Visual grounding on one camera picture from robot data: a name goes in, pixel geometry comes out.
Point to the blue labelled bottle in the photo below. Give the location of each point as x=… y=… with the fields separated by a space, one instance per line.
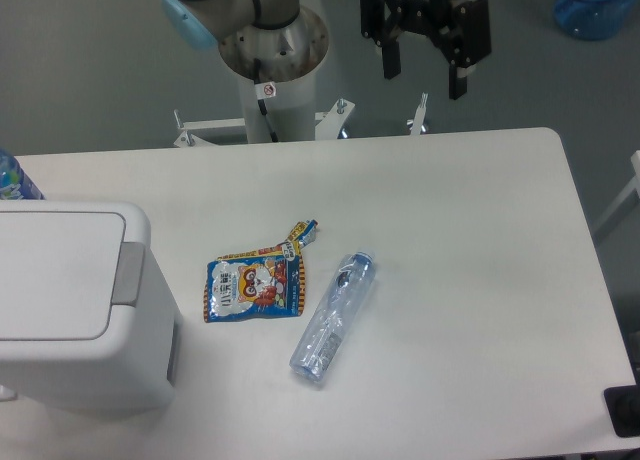
x=15 y=183

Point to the clear plastic water bottle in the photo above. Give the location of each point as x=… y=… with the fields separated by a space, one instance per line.
x=334 y=316

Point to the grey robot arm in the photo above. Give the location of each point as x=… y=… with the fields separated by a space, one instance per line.
x=223 y=18

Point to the white trash can lid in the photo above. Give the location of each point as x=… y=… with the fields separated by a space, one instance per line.
x=57 y=274

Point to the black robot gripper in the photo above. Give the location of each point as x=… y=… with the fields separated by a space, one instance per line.
x=462 y=30

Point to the white furniture frame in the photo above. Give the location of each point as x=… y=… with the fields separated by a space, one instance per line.
x=620 y=207

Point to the blue water jug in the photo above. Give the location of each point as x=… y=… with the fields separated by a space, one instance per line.
x=592 y=20

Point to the blue snack bag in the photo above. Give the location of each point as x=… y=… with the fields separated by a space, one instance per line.
x=264 y=283

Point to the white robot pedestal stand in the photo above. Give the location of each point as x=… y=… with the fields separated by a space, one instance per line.
x=275 y=71

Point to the white trash can body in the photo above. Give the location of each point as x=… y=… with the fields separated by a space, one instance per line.
x=131 y=365

